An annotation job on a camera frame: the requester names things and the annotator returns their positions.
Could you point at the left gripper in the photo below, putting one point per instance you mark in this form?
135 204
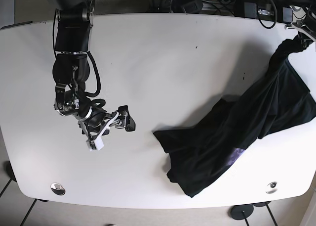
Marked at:
306 29

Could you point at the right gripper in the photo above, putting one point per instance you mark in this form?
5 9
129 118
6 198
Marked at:
93 120

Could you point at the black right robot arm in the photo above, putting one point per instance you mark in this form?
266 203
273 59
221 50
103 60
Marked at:
77 80

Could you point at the black power adapter box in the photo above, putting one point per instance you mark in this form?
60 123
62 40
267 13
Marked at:
250 10

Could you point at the left silver table grommet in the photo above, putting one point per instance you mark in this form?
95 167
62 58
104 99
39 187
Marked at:
58 189

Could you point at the silver table grommet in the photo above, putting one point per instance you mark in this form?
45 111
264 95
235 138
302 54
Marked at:
271 188
58 189

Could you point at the black round stand base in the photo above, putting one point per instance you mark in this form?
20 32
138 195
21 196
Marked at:
241 212

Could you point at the right silver table grommet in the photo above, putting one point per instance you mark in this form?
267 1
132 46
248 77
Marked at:
271 188

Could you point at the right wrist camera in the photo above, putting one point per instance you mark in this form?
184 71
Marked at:
95 144

